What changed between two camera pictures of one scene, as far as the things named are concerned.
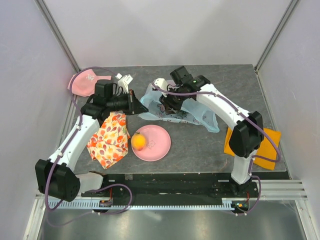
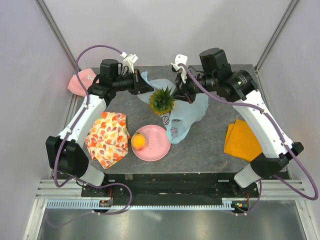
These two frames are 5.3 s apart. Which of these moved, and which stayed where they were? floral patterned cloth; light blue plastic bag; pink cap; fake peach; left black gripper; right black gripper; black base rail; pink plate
Moved: left black gripper; right black gripper; light blue plastic bag
Stayed: pink cap; pink plate; fake peach; floral patterned cloth; black base rail
